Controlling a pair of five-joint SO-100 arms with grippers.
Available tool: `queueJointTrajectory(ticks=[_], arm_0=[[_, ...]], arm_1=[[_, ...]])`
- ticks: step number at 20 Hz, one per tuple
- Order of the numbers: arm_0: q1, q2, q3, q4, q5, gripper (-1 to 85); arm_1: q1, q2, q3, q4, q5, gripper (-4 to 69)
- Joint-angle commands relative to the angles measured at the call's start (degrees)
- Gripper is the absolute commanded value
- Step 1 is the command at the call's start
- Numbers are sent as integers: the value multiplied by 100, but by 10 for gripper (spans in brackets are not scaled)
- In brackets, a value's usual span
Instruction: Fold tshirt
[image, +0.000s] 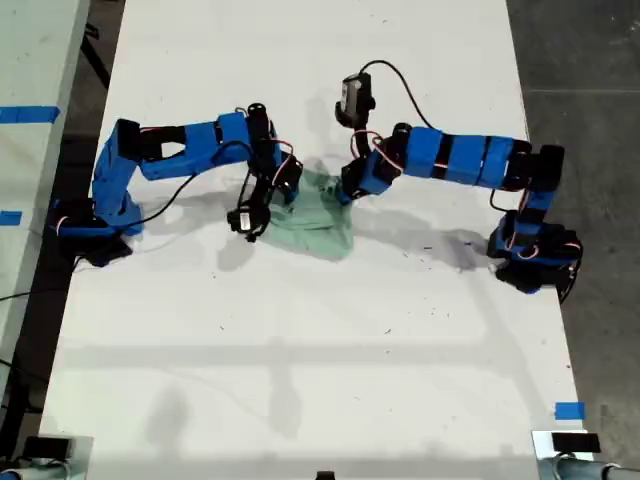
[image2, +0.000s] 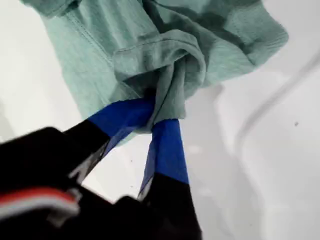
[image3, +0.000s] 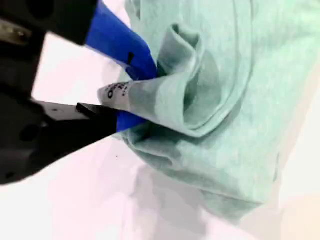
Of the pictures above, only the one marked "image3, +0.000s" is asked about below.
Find pale green T-shirt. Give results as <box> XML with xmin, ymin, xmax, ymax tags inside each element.
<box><xmin>97</xmin><ymin>0</ymin><xmax>320</xmax><ymax>226</ymax></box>

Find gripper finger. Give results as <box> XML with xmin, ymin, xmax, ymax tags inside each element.
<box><xmin>84</xmin><ymin>0</ymin><xmax>159</xmax><ymax>82</ymax></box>
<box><xmin>0</xmin><ymin>99</ymin><xmax>148</xmax><ymax>186</ymax></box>

